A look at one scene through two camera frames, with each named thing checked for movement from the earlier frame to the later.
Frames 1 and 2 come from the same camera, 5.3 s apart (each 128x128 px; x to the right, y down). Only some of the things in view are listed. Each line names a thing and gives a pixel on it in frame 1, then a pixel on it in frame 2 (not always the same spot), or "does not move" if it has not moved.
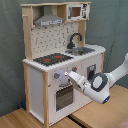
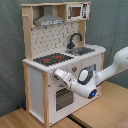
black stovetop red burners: (53, 58) does not move
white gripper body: (79, 79) -> (67, 77)
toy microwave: (76, 12) does not move
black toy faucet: (71, 44) does not move
